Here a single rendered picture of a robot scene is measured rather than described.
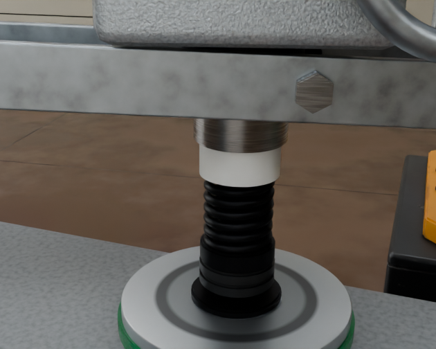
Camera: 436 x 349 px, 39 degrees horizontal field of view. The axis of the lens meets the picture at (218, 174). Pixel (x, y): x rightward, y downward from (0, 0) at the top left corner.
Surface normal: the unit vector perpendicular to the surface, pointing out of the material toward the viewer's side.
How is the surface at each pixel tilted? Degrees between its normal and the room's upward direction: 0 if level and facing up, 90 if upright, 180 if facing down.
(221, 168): 90
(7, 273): 0
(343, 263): 0
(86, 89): 90
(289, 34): 113
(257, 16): 90
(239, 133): 90
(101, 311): 0
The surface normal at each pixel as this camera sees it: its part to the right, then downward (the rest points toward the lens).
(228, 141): -0.30, 0.32
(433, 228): -0.90, 0.14
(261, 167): 0.46, 0.31
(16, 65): -0.01, 0.34
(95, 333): 0.01, -0.94
